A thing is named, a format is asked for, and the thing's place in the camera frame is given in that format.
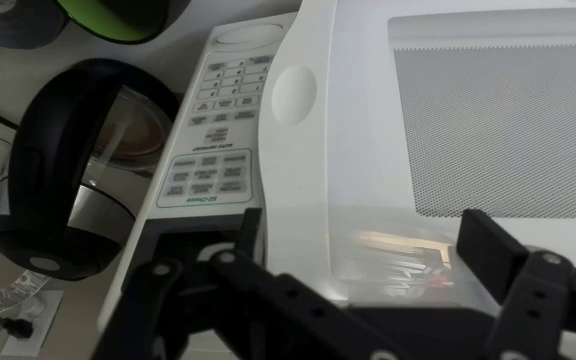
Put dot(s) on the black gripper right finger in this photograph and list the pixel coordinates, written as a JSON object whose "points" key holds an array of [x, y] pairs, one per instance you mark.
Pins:
{"points": [[535, 300]]}

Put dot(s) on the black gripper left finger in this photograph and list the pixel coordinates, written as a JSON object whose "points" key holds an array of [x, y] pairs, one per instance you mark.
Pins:
{"points": [[268, 313]]}

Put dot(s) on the white microwave door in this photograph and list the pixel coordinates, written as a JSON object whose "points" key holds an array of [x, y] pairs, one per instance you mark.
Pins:
{"points": [[360, 132]]}

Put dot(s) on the white microwave oven body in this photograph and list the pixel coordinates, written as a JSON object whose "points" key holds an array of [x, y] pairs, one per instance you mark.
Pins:
{"points": [[215, 132]]}

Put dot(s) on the white paper sheet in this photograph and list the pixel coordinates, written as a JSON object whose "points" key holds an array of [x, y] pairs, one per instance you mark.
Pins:
{"points": [[39, 333]]}

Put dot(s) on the black glass electric kettle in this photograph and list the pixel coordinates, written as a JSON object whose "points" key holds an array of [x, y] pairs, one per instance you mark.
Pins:
{"points": [[48, 167]]}

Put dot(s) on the dark green cup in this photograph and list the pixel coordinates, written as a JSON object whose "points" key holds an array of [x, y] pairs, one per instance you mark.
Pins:
{"points": [[135, 16]]}

